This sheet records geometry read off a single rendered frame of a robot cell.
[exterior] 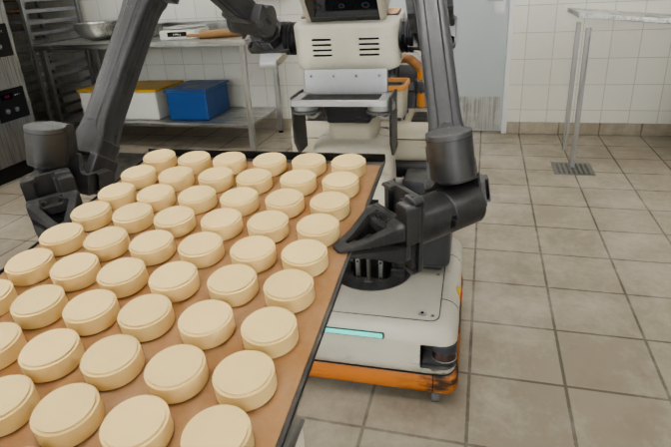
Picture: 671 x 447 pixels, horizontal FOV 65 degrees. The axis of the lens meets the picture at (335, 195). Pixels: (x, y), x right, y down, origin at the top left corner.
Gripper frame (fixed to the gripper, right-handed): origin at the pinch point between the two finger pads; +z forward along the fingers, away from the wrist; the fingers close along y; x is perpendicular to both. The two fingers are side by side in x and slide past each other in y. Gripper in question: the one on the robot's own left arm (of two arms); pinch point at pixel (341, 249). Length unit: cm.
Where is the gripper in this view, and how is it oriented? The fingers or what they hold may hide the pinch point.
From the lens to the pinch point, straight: 60.2
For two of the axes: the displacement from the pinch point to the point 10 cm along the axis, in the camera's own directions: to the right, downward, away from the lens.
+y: 0.6, 8.9, 4.6
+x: -5.2, -3.7, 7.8
